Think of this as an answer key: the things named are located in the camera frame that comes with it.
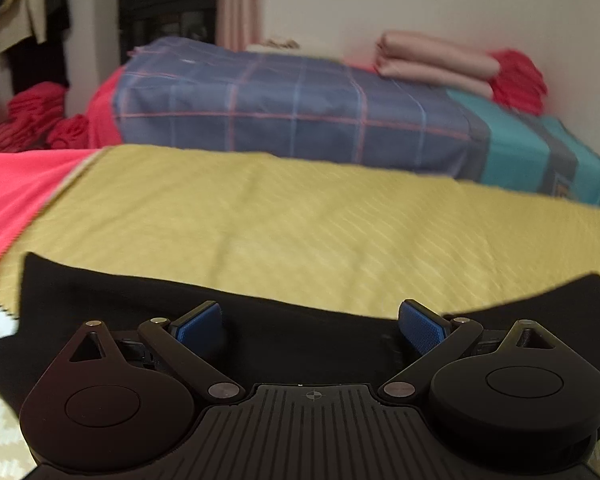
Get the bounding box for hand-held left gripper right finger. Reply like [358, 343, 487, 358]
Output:
[380, 299, 557, 402]

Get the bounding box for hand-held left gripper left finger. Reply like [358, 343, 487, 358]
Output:
[69, 301, 247, 403]

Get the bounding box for black pants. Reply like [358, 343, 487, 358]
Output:
[0, 252, 600, 413]

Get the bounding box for yellow quilted blanket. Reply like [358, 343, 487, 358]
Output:
[0, 144, 600, 320]

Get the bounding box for red fleece blanket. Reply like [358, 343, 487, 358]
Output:
[0, 149, 101, 282]

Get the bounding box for beige dash-patterned sheet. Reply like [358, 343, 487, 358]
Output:
[0, 287, 600, 480]

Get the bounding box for blue plaid quilt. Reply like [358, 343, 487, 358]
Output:
[112, 36, 600, 207]

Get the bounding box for pile of red clothes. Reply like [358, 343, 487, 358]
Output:
[0, 82, 92, 153]

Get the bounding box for stack of red folded clothes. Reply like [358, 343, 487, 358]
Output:
[489, 49, 549, 113]

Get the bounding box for cream cloth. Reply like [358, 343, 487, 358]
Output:
[246, 36, 302, 54]

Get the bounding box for pink curtain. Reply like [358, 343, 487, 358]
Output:
[216, 0, 267, 52]

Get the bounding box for dark window frame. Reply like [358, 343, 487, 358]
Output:
[118, 0, 220, 63]

